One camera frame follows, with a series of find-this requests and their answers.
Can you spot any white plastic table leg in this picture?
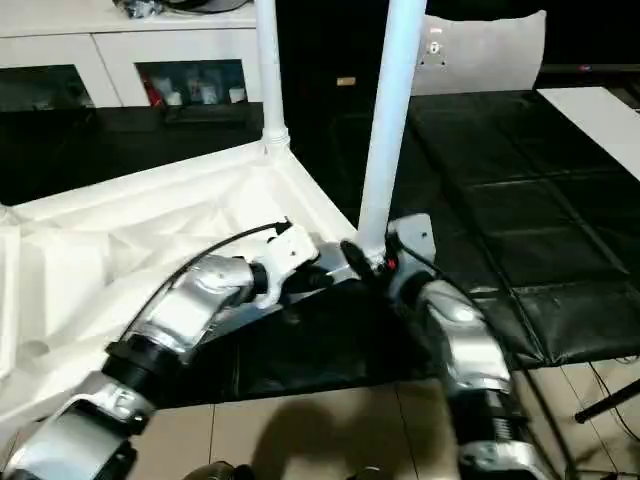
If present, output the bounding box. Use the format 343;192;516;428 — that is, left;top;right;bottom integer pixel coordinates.
253;0;292;155
356;0;430;260

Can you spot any white plastic table top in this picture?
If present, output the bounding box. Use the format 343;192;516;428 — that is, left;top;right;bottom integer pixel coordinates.
0;139;375;427

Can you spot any black work mat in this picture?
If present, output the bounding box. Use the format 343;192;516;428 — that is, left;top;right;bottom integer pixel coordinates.
0;89;640;407

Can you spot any dark robot right foot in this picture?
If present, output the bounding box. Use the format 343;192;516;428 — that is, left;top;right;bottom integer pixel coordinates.
348;466;402;480

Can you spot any dark robot foot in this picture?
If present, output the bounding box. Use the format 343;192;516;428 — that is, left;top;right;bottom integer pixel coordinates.
191;462;255;480
348;466;402;480

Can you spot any dark robot left foot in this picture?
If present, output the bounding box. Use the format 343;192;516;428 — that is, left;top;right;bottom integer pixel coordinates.
191;462;255;480

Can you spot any black box with gold label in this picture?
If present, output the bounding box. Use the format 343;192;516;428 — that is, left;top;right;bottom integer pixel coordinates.
276;0;437;122

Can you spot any grey cushion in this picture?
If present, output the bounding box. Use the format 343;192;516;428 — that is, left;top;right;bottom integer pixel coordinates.
408;9;550;97

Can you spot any white flat board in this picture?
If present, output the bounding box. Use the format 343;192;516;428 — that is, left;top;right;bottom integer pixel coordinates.
533;86;640;182

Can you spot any dark round device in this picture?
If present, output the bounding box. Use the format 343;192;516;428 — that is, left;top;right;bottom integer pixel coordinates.
164;0;252;15

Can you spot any white glass-door cabinet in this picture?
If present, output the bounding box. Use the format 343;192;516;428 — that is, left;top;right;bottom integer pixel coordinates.
0;0;267;115

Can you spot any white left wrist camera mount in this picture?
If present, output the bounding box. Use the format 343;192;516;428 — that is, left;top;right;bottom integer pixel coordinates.
248;222;320;310

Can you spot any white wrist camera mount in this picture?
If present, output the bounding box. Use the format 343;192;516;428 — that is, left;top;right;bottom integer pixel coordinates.
248;222;320;310
383;212;436;282

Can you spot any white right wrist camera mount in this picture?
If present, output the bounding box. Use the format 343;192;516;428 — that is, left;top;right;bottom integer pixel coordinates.
383;212;436;282

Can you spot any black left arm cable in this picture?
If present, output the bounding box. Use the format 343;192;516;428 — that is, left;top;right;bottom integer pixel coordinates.
116;216;292;347

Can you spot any thin black floor cable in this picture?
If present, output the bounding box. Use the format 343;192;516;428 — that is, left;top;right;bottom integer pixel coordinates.
586;356;640;437

